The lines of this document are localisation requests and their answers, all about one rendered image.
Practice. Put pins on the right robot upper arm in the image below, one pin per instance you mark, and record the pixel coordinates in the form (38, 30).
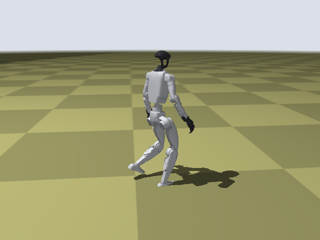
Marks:
(170, 80)

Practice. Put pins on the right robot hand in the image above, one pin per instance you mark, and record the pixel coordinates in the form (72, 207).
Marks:
(189, 123)

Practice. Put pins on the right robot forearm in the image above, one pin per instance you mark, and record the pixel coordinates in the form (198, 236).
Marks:
(179, 107)

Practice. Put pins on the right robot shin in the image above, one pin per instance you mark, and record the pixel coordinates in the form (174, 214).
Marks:
(169, 163)

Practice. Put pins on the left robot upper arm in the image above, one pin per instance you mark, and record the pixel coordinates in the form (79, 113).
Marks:
(145, 90)

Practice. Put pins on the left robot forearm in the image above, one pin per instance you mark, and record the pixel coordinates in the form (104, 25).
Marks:
(147, 104)

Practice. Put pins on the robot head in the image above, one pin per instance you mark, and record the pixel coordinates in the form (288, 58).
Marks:
(162, 55)

